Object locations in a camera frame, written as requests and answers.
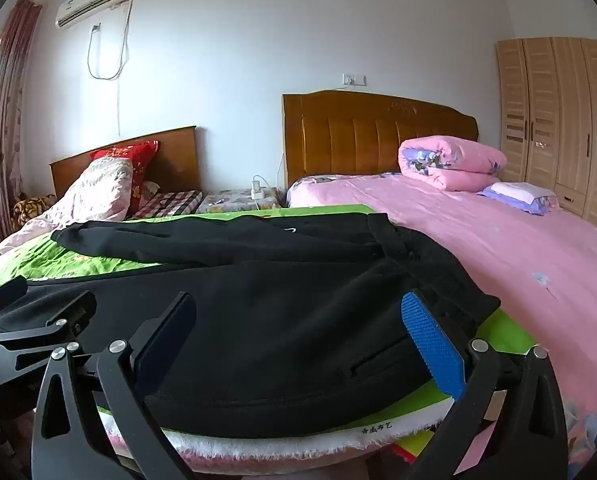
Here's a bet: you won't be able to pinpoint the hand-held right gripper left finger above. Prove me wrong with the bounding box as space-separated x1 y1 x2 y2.
31 291 198 480

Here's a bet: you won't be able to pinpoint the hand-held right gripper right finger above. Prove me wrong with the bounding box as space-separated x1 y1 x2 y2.
400 289 569 480

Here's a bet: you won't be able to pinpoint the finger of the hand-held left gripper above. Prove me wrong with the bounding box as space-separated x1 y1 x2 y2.
0 291 98 396
0 280 28 328

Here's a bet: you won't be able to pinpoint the black pants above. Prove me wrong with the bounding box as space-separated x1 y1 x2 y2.
0 212 502 440

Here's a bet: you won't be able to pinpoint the green printed blanket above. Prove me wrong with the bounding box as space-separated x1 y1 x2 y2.
0 204 538 413

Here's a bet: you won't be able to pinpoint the tiger print blanket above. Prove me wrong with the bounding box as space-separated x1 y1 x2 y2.
11 194 58 231

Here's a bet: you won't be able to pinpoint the pink floral bed sheet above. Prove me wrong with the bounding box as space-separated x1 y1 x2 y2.
286 172 597 480

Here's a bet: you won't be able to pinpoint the pale pink quilt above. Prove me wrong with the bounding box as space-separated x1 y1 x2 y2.
0 157 134 281

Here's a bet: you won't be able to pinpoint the floral cloth nightstand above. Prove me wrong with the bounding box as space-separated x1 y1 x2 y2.
197 187 282 213

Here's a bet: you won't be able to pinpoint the purple and white pillow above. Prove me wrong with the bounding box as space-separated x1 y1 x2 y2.
477 181 562 216

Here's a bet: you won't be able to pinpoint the red printed pillow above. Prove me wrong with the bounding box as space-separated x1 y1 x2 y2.
89 140 160 213

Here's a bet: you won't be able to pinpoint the plain wooden headboard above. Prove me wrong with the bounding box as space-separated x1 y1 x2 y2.
49 126 202 201

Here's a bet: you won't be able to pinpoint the folded pink quilt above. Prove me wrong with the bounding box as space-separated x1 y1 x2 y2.
397 135 508 192

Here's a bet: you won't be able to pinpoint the pink patterned curtain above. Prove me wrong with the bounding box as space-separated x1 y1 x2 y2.
0 0 43 241

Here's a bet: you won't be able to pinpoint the padded wooden headboard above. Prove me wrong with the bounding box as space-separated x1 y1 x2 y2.
282 90 480 196

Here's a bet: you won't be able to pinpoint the light wooden wardrobe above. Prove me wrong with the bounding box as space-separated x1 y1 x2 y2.
495 36 597 238

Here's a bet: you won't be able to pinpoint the air conditioner power cable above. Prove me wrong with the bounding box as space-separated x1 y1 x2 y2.
87 0 132 81

